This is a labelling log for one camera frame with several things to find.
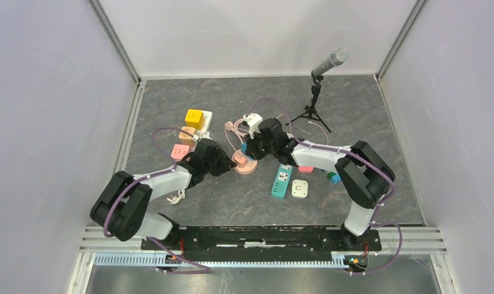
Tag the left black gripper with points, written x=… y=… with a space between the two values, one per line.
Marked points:
x=225 y=163

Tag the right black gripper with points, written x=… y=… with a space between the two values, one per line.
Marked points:
x=250 y=147

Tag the blue plug adapter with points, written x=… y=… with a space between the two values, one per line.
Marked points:
x=244 y=148

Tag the small pink plug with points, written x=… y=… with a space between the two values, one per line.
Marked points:
x=239 y=159

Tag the round pink socket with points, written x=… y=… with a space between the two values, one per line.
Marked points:
x=248 y=168

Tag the teal power strip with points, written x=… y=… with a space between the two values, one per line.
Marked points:
x=281 y=181

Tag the pink plug adapter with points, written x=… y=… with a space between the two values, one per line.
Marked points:
x=305 y=169

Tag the white plug adapter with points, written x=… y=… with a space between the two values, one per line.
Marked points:
x=299 y=188

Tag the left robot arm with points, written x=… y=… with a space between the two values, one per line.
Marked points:
x=121 y=209

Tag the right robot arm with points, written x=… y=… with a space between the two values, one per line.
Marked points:
x=367 y=179

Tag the orange cube plug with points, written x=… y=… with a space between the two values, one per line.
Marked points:
x=186 y=136

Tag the pink cube plug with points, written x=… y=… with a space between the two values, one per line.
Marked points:
x=179 y=151

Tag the yellow cube plug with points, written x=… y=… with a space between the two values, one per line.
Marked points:
x=195 y=118

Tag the white power strip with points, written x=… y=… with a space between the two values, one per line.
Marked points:
x=208 y=119

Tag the black tripod stand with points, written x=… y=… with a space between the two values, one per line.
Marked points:
x=310 y=110

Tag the blue white green block stack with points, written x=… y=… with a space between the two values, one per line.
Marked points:
x=333 y=177

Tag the grey microphone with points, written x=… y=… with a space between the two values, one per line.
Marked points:
x=336 y=58

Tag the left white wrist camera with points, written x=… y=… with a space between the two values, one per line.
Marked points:
x=198 y=136

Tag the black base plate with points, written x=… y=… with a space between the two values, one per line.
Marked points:
x=309 y=243

